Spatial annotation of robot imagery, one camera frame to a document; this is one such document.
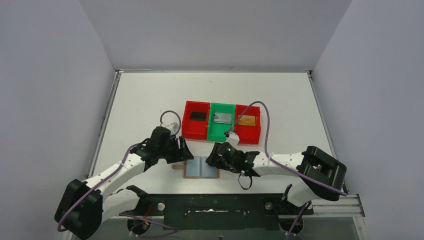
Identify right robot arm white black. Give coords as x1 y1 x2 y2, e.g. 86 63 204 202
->
205 142 347 214

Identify silver grey card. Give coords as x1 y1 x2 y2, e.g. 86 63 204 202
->
213 112 233 124

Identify black card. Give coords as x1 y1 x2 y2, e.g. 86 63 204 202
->
190 111 207 122

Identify right red bin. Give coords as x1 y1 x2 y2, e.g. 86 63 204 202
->
233 104 261 145

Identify green middle bin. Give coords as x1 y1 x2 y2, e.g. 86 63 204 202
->
207 102 236 142

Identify red bin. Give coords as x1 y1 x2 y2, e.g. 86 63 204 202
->
182 101 211 140
233 104 261 145

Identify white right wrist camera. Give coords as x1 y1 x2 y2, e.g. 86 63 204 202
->
225 131 240 146

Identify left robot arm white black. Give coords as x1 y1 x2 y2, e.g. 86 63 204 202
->
54 122 194 240

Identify brown leather card holder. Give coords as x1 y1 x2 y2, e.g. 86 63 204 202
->
171 156 220 179

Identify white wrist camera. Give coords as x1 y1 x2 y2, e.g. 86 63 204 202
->
160 122 180 135
225 131 240 146

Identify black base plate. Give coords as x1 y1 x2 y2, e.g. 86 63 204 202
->
128 193 301 231

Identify orange gold card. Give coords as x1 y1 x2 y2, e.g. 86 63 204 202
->
237 115 257 127

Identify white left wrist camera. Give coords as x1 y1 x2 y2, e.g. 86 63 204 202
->
160 122 180 135

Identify left red bin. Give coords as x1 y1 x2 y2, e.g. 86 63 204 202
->
182 101 211 140

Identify aluminium frame rail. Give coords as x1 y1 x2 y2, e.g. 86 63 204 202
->
66 194 365 220

